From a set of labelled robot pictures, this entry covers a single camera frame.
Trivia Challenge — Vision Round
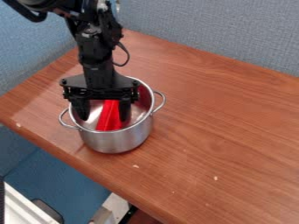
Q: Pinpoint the white device with black pad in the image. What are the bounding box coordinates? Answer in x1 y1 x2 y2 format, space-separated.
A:
0 181 65 224

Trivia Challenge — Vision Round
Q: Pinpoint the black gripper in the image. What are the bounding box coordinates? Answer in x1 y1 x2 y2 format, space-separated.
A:
61 63 141 123

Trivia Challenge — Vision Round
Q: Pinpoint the white table leg bracket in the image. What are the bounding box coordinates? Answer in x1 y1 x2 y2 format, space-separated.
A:
89 193 130 224

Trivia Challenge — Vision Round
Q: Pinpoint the red plastic block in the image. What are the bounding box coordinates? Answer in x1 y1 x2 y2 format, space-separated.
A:
97 100 122 131

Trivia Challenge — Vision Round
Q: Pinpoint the stainless steel pot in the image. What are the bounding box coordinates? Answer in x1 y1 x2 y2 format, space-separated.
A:
59 80 166 154

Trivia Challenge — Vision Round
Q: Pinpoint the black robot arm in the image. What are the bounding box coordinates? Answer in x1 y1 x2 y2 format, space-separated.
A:
5 0 141 122

